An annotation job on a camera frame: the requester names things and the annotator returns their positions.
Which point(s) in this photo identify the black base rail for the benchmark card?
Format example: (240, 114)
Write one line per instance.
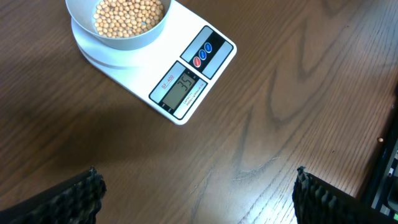
(380, 192)

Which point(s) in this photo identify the grey round bowl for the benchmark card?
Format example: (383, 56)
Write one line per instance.
(82, 12)

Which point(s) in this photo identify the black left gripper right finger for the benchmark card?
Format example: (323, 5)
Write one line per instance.
(318, 202)

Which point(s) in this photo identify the white digital kitchen scale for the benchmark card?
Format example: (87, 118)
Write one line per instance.
(175, 72)

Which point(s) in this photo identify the soybeans in grey bowl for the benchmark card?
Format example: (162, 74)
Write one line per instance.
(127, 18)

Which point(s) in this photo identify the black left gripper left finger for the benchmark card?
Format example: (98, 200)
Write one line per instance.
(76, 200)

